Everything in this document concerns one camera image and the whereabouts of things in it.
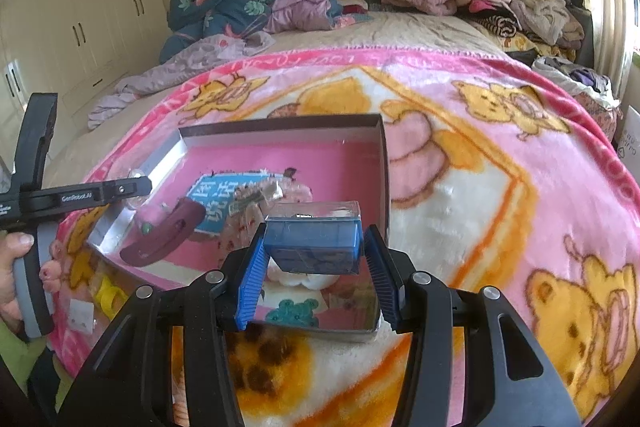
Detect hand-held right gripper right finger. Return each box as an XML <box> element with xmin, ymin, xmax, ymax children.
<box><xmin>362</xmin><ymin>224</ymin><xmax>583</xmax><ymax>427</ymax></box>

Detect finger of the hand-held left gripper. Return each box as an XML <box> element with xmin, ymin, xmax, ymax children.
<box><xmin>102</xmin><ymin>176</ymin><xmax>153</xmax><ymax>204</ymax></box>

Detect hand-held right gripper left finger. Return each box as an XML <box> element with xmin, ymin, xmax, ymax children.
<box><xmin>57</xmin><ymin>223</ymin><xmax>268</xmax><ymax>427</ymax></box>

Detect white pearl claw clip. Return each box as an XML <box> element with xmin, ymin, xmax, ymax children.
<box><xmin>265</xmin><ymin>264</ymin><xmax>331</xmax><ymax>291</ymax></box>

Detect teal bear hair clip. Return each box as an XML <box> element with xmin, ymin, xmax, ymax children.
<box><xmin>265</xmin><ymin>299</ymin><xmax>321</xmax><ymax>328</ymax></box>

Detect maroon hair clip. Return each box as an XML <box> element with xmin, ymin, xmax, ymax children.
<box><xmin>120</xmin><ymin>198</ymin><xmax>207</xmax><ymax>267</ymax></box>

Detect blue jewelry box clear lid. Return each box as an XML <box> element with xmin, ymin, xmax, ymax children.
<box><xmin>263</xmin><ymin>200</ymin><xmax>364</xmax><ymax>275</ymax></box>

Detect grey cardboard box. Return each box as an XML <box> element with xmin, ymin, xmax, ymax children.
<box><xmin>86</xmin><ymin>113</ymin><xmax>391</xmax><ymax>344</ymax></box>

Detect person's left hand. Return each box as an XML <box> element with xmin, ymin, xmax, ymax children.
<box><xmin>0</xmin><ymin>232</ymin><xmax>66</xmax><ymax>333</ymax></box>

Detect yellow hair clip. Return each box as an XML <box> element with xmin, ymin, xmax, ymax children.
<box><xmin>95</xmin><ymin>277</ymin><xmax>128</xmax><ymax>315</ymax></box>

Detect earring card in clear packet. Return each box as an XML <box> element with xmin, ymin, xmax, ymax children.
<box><xmin>67</xmin><ymin>299</ymin><xmax>96</xmax><ymax>333</ymax></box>

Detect pink cartoon printed blanket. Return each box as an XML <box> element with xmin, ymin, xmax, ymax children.
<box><xmin>47</xmin><ymin>47</ymin><xmax>640</xmax><ymax>427</ymax></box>

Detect lilac garment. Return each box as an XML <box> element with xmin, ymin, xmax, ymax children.
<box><xmin>87</xmin><ymin>32</ymin><xmax>276</xmax><ymax>130</ymax></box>

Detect person's green clothing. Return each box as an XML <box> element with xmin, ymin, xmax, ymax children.
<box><xmin>0</xmin><ymin>322</ymin><xmax>51</xmax><ymax>408</ymax></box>

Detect cream wardrobe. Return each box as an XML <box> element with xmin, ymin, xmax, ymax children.
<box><xmin>0</xmin><ymin>0</ymin><xmax>168</xmax><ymax>148</ymax></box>

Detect dark floral quilt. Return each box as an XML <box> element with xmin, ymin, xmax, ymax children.
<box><xmin>160</xmin><ymin>0</ymin><xmax>291</xmax><ymax>62</ymax></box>

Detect beige bed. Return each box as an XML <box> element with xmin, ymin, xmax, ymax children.
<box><xmin>50</xmin><ymin>2</ymin><xmax>506</xmax><ymax>172</ymax></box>

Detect purple padded jacket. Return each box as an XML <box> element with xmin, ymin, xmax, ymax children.
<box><xmin>262</xmin><ymin>0</ymin><xmax>373</xmax><ymax>32</ymax></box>

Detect white cardboard box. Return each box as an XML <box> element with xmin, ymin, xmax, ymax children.
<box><xmin>615</xmin><ymin>107</ymin><xmax>640</xmax><ymax>168</ymax></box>

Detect pile of clothes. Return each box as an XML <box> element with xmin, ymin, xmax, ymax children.
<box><xmin>447</xmin><ymin>0</ymin><xmax>621</xmax><ymax>108</ymax></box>

